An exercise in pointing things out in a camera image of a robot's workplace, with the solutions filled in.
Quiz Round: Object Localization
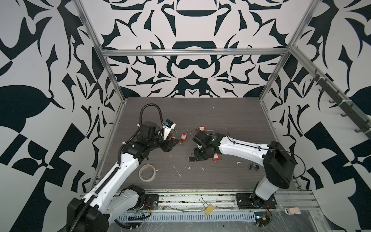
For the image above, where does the red padlock front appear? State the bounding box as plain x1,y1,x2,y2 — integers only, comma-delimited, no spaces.
212,154,220,161

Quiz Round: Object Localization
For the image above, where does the red padlock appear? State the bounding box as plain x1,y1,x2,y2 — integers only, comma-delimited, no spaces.
180,128,192,144
212,154,220,161
196,126,214,135

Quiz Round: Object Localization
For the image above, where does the small black padlock back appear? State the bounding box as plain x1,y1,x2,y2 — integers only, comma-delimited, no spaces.
189,154,195,162

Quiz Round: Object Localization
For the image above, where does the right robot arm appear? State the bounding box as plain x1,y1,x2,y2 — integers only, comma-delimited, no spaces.
192,131,297,202

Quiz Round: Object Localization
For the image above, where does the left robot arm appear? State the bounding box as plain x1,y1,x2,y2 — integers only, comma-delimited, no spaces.
66,119,179,232

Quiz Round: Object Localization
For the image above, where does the black key bunch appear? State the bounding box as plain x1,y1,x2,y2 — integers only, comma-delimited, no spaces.
249,162,260,171

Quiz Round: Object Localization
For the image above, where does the small electronics board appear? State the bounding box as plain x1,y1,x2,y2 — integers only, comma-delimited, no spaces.
254,211,272,228

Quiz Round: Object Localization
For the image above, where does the pink white small object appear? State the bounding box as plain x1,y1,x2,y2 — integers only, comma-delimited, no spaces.
284,207,301,215

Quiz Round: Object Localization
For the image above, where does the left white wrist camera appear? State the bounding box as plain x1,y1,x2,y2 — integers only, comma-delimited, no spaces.
162,119,176,140

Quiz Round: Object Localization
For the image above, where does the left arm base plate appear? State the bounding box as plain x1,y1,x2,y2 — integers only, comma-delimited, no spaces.
129,194,159,210

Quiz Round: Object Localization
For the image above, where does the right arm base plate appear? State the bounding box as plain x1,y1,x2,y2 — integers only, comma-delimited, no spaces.
235,193,277,209

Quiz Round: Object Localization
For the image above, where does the white slotted cable duct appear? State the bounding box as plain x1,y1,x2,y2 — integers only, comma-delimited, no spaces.
117,211,256,223

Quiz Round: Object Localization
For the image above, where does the black coat hook rail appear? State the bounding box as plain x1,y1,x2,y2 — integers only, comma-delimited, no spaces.
309,69,371,140

